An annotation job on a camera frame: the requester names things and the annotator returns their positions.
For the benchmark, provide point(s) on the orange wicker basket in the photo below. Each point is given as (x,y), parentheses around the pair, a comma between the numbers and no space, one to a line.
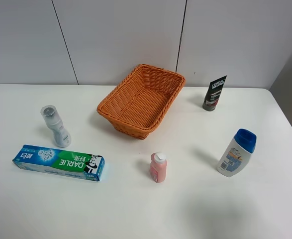
(138,104)

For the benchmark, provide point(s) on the blue green toothpaste box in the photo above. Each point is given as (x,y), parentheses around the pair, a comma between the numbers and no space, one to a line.
(60,162)

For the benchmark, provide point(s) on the pink bottle white cap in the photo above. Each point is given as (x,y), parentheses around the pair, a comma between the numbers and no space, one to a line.
(158,167)

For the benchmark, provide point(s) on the black facial cleanser tube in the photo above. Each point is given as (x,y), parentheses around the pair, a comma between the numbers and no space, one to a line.
(213,94)

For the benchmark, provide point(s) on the white roll-on bottle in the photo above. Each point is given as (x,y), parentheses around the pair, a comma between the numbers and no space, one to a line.
(55,124)

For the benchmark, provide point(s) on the white shampoo bottle blue cap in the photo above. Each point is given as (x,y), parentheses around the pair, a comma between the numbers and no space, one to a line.
(238,153)

